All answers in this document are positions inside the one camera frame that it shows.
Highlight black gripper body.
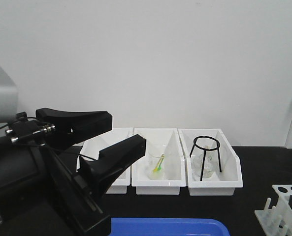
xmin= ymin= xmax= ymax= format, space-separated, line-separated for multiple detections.
xmin=0 ymin=112 xmax=111 ymax=236

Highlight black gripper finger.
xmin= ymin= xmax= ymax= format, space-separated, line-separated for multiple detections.
xmin=78 ymin=135 xmax=146 ymax=199
xmin=35 ymin=108 xmax=113 ymax=150

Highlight robot arm link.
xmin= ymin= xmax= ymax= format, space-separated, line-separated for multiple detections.
xmin=0 ymin=67 xmax=18 ymax=123

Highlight white test tube rack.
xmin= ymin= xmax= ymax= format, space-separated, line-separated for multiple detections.
xmin=255 ymin=184 xmax=292 ymax=236

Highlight blue plastic tray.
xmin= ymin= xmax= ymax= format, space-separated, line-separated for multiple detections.
xmin=111 ymin=218 xmax=230 ymax=236

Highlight yellow green plastic spoons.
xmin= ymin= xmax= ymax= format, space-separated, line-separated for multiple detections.
xmin=153 ymin=154 xmax=165 ymax=173

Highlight beaker in middle bin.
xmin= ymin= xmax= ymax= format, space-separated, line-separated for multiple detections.
xmin=146 ymin=144 xmax=170 ymax=180

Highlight middle white storage bin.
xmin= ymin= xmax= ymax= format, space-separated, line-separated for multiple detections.
xmin=131 ymin=128 xmax=186 ymax=195

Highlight glass flask in right bin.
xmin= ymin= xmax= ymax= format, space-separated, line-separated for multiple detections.
xmin=190 ymin=147 xmax=215 ymax=181

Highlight right white storage bin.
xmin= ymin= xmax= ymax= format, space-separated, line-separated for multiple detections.
xmin=178 ymin=128 xmax=243 ymax=196

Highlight black wire tripod stand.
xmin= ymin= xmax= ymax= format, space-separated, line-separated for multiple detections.
xmin=190 ymin=135 xmax=222 ymax=181

